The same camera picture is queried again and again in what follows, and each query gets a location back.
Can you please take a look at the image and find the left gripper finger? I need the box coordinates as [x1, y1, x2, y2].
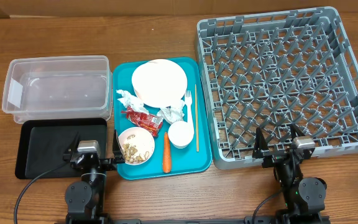
[65, 132, 80, 154]
[112, 129, 125, 164]

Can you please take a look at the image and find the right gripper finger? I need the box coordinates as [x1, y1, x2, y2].
[253, 127, 269, 156]
[290, 123, 305, 145]

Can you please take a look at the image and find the red snack wrapper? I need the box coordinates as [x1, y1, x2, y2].
[121, 106, 163, 138]

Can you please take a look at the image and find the white napkin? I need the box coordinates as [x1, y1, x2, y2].
[116, 90, 149, 114]
[157, 100, 185, 124]

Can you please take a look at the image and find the white plastic cup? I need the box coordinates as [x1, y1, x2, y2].
[168, 121, 194, 149]

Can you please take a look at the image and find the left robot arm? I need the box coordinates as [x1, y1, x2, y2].
[63, 133, 125, 223]

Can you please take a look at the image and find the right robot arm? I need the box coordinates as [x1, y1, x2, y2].
[250, 124, 330, 223]

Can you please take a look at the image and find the grey dishwasher rack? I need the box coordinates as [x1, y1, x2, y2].
[196, 7, 358, 169]

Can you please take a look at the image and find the bowl with nuts and crumbs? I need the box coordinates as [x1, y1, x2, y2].
[118, 127, 155, 166]

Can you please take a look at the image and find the black plastic tray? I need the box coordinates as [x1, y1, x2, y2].
[15, 118, 108, 179]

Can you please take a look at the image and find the orange carrot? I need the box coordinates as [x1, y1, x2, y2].
[162, 132, 172, 173]

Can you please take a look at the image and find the teal serving tray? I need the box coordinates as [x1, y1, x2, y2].
[112, 57, 213, 180]

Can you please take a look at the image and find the clear plastic storage bin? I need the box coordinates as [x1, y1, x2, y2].
[2, 55, 112, 124]

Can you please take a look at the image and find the large white plate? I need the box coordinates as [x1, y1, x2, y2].
[133, 58, 188, 109]

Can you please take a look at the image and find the wooden chopstick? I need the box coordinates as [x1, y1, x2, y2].
[195, 84, 200, 152]

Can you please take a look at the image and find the white plastic fork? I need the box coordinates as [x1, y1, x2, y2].
[185, 90, 194, 131]

